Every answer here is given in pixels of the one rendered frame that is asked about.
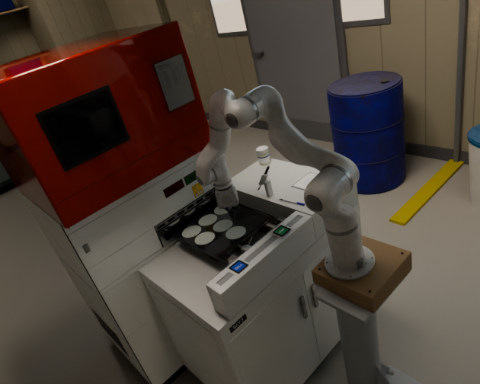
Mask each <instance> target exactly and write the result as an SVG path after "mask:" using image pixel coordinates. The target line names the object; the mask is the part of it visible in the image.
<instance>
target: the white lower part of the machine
mask: <svg viewBox="0 0 480 384"><path fill-rule="evenodd" d="M52 248H53V247H52ZM53 250H54V251H55V252H56V255H57V256H58V258H59V259H60V261H61V263H62V265H63V267H64V268H65V269H66V271H67V273H68V275H69V276H70V278H71V279H72V281H73V283H74V284H75V286H76V288H77V289H78V291H79V292H80V294H81V296H82V298H83V300H84V301H85V303H86V304H87V306H88V308H89V309H90V310H91V313H92V314H93V316H94V317H95V319H96V321H97V322H98V324H99V325H100V327H101V329H102V331H103V332H104V333H105V334H106V335H107V336H108V337H109V338H110V339H111V340H112V342H113V343H114V344H115V345H116V346H117V347H118V349H119V350H120V351H121V352H122V353H123V355H124V356H125V357H126V358H127V359H128V360H129V361H130V362H131V364H132V365H134V367H135V368H136V369H137V370H138V371H139V372H140V373H141V374H142V376H143V377H144V378H145V379H146V380H147V382H148V383H149V384H171V383H172V382H173V381H174V380H175V379H177V378H178V377H179V376H180V375H181V374H182V373H183V372H184V371H185V370H186V369H187V367H186V366H185V365H184V364H183V362H182V360H181V358H180V356H179V354H178V352H177V350H176V348H175V346H174V344H173V342H172V339H171V337H170V335H169V333H168V331H167V329H166V327H165V325H164V323H163V321H162V319H161V317H160V315H159V313H158V310H157V308H156V307H155V304H154V302H153V301H152V298H151V296H150V295H149V291H148V290H147V288H146V285H145V284H144V282H143V280H142V278H141V276H140V274H139V271H136V272H134V273H133V274H131V275H130V276H128V277H127V278H126V279H125V280H123V281H121V282H120V283H118V284H117V285H116V286H115V287H113V288H112V289H110V290H108V291H107V292H106V293H105V294H103V295H102V296H101V295H100V294H99V292H98V291H97V290H95V289H94V288H93V287H92V286H91V285H90V284H89V283H88V282H87V281H86V280H85V279H84V278H83V277H82V276H81V275H80V274H79V273H78V272H77V271H76V270H75V269H74V268H73V267H72V266H71V265H70V264H69V263H68V262H67V261H66V260H65V259H64V258H63V257H62V256H61V255H60V254H59V253H58V252H57V251H56V250H55V249H54V248H53Z"/></svg>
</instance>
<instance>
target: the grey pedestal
mask: <svg viewBox="0 0 480 384"><path fill-rule="evenodd" d="M410 272H411V271H410ZM410 272H409V273H410ZM409 273H408V274H409ZM408 274H407V275H408ZM407 275H406V276H407ZM397 287H398V286H397ZM397 287H396V288H397ZM396 288H395V289H396ZM393 291H394V290H393ZM393 291H392V293H393ZM315 292H316V298H317V300H319V301H321V302H323V303H325V304H326V305H328V306H330V307H332V308H334V309H336V313H337V318H338V327H339V332H340V336H341V346H342V351H343V355H344V364H345V369H346V374H347V383H348V384H422V383H420V382H418V381H417V380H416V379H413V378H412V377H410V376H409V375H407V374H405V373H403V372H402V371H400V370H398V369H396V368H395V367H393V366H392V365H388V366H385V365H384V364H382V363H380V356H379V340H378V331H377V323H376V312H374V313H372V312H370V311H368V310H366V309H364V308H362V307H360V306H358V305H356V304H354V303H352V302H350V301H348V300H346V299H345V298H343V297H341V296H339V295H337V294H335V293H333V292H331V291H329V290H327V289H325V288H323V287H321V286H319V285H317V284H315ZM392 293H391V294H392ZM391 294H390V295H391ZM390 295H389V296H390ZM389 296H388V298H389ZM388 298H387V299H388ZM384 302H385V301H384ZM384 302H383V303H384ZM379 308H380V307H379ZM377 310H378V309H377ZM377 310H376V311H377Z"/></svg>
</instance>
